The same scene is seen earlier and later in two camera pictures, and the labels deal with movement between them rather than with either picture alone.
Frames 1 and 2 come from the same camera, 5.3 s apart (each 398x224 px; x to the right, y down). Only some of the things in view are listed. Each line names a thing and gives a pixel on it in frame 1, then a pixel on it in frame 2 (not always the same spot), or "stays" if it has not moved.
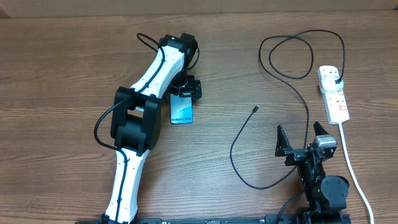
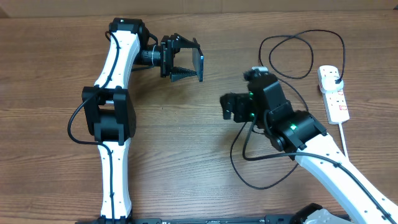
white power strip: (334, 102) stays
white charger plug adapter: (328, 84) stays
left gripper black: (193, 89) -> (167, 57)
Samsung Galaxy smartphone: (181, 109) -> (198, 61)
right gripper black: (293, 155) -> (237, 101)
